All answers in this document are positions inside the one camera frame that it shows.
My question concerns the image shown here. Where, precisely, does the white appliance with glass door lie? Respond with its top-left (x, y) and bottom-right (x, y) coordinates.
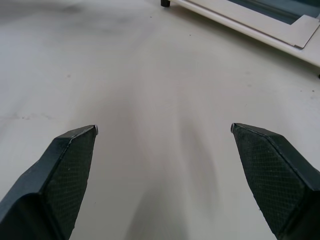
top-left (160, 0), bottom-right (320, 79)

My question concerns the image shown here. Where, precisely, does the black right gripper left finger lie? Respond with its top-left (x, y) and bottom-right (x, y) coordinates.
top-left (0, 124), bottom-right (99, 240)

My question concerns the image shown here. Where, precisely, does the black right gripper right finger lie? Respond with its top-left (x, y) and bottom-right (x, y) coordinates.
top-left (230, 122), bottom-right (320, 240)

